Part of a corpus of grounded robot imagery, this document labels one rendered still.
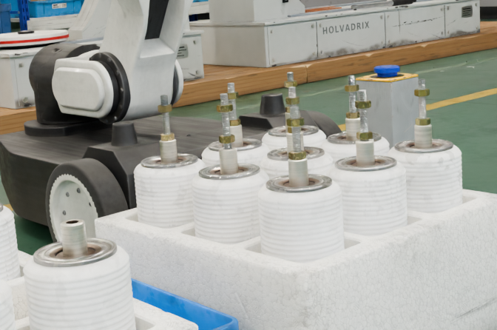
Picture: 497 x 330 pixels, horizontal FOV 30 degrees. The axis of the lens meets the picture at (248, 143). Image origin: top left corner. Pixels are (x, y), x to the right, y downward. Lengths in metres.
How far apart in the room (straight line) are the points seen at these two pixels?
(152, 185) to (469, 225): 0.40
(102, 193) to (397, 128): 0.48
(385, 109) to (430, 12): 3.19
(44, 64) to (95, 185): 0.59
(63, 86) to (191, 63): 1.70
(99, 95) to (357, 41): 2.54
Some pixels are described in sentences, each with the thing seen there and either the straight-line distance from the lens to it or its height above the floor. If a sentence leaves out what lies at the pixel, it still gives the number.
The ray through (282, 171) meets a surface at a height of 0.24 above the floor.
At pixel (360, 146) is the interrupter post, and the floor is 0.28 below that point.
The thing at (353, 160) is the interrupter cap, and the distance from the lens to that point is 1.15.
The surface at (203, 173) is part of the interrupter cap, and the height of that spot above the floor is 0.25.
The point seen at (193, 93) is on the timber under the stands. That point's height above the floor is 0.04.
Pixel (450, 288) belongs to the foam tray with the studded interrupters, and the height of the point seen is 0.09.
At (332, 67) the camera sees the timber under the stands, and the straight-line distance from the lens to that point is 4.00.
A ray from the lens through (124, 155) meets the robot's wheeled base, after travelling 1.56.
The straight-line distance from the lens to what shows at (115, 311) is 0.85.
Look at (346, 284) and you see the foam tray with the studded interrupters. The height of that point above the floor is 0.15.
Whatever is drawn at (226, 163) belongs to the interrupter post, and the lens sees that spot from 1.13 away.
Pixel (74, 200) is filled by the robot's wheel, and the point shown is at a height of 0.13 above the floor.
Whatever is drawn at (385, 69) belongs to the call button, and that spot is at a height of 0.33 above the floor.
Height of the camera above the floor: 0.50
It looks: 11 degrees down
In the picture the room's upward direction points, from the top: 4 degrees counter-clockwise
